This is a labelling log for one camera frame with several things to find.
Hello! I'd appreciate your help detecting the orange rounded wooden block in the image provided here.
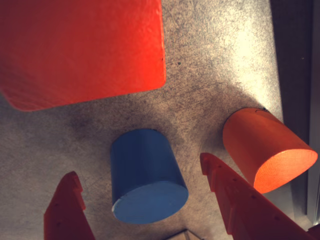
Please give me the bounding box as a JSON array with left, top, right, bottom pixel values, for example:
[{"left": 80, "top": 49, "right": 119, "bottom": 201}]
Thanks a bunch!
[{"left": 222, "top": 107, "right": 319, "bottom": 195}]

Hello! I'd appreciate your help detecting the red wooden cube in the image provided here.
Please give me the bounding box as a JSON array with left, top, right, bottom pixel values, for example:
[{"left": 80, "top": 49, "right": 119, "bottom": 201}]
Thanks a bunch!
[{"left": 0, "top": 0, "right": 167, "bottom": 113}]

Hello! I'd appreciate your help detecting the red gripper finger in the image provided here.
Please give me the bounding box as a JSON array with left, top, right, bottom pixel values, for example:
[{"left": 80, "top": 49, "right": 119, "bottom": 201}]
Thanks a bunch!
[
  {"left": 199, "top": 152, "right": 320, "bottom": 240},
  {"left": 43, "top": 171, "right": 97, "bottom": 240}
]

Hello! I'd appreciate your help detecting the blue wooden cylinder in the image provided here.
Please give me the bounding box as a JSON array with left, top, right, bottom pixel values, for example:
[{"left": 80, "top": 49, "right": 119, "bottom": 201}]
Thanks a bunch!
[{"left": 110, "top": 128, "right": 189, "bottom": 225}]

